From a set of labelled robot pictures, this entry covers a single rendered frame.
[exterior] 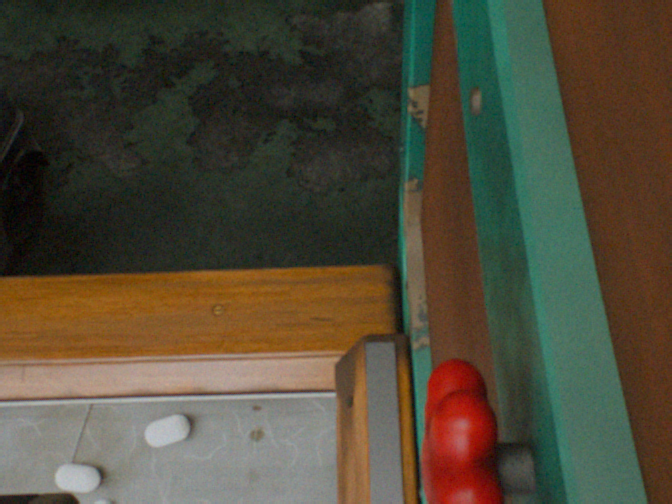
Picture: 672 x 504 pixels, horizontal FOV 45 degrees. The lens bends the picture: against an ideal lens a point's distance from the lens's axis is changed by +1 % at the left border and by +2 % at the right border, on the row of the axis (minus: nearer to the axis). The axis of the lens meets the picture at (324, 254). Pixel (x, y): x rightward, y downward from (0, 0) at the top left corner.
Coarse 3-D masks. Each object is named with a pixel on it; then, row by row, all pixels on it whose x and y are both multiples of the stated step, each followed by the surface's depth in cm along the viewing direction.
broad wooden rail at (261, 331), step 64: (0, 320) 74; (64, 320) 73; (128, 320) 73; (192, 320) 73; (256, 320) 72; (320, 320) 72; (384, 320) 71; (0, 384) 72; (64, 384) 72; (128, 384) 71; (192, 384) 71; (256, 384) 71; (320, 384) 71
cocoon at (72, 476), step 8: (72, 464) 67; (64, 472) 66; (72, 472) 66; (80, 472) 66; (88, 472) 66; (96, 472) 67; (56, 480) 67; (64, 480) 66; (72, 480) 66; (80, 480) 66; (88, 480) 66; (96, 480) 66; (64, 488) 67; (72, 488) 66; (80, 488) 66; (88, 488) 66
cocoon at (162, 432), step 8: (176, 416) 68; (152, 424) 68; (160, 424) 68; (168, 424) 68; (176, 424) 68; (184, 424) 68; (152, 432) 68; (160, 432) 68; (168, 432) 68; (176, 432) 68; (184, 432) 68; (152, 440) 68; (160, 440) 68; (168, 440) 68; (176, 440) 68
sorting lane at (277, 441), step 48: (0, 432) 71; (48, 432) 70; (96, 432) 70; (144, 432) 70; (192, 432) 70; (240, 432) 69; (288, 432) 69; (0, 480) 69; (48, 480) 68; (144, 480) 68; (192, 480) 67; (240, 480) 67; (288, 480) 67; (336, 480) 67
